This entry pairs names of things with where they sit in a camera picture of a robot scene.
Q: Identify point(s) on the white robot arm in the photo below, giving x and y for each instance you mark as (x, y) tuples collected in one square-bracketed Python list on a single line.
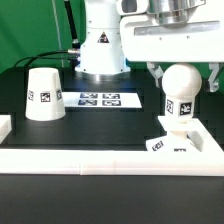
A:
[(102, 55)]

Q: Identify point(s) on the black robot cable post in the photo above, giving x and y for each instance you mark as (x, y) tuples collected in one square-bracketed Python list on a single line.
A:
[(75, 41)]

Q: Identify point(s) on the white marker sheet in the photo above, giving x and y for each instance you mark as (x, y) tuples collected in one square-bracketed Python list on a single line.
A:
[(101, 100)]

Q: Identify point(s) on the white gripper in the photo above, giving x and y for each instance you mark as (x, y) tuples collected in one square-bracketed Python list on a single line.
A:
[(199, 40)]

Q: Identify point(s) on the white lamp shade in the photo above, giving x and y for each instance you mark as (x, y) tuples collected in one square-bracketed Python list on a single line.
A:
[(44, 95)]

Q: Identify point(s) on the white U-shaped fence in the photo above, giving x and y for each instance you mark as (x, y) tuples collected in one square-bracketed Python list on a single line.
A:
[(208, 162)]

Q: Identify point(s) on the white lamp base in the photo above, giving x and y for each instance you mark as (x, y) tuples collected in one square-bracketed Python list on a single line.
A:
[(176, 138)]

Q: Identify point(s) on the white lamp bulb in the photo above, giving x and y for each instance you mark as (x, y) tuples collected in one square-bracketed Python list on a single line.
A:
[(181, 83)]

